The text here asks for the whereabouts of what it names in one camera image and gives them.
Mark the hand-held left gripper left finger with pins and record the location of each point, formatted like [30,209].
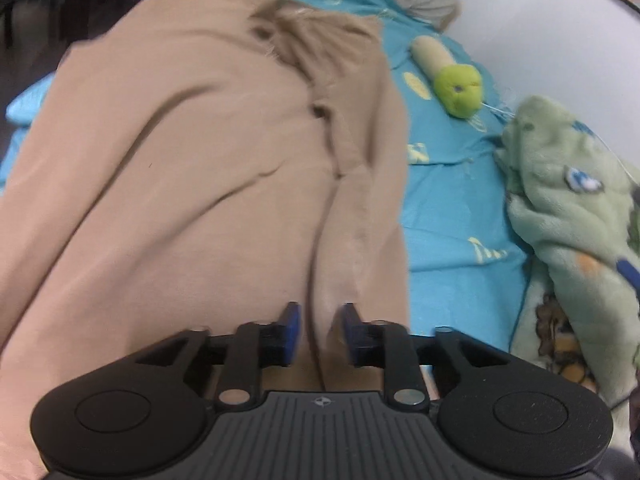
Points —
[291,332]

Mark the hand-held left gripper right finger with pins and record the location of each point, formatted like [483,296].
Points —
[349,331]

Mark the beige sweater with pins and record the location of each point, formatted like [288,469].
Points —
[180,180]

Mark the blue printed bed sheet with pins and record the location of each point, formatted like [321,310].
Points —
[445,210]

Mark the green fleece printed blanket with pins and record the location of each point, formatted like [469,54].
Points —
[575,240]

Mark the green plush toy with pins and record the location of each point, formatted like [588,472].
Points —
[452,80]

